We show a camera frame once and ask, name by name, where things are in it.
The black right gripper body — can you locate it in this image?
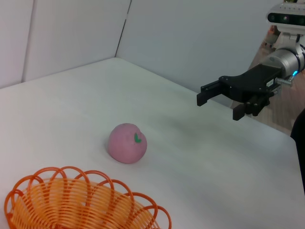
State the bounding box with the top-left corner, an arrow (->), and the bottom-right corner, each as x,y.
218,63 -> 283,104

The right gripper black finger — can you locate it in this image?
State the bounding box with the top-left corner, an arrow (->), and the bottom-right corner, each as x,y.
232,94 -> 271,121
196,80 -> 225,106

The orange plastic wire basket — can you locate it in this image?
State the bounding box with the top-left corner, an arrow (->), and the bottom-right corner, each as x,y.
4,166 -> 172,229

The black robot torso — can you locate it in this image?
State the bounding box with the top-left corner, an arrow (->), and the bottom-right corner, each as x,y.
290,112 -> 305,198

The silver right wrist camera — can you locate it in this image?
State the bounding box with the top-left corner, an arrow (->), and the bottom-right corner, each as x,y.
266,3 -> 305,33

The pink peach with green leaf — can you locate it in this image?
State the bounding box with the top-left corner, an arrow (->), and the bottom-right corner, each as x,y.
107,123 -> 148,165

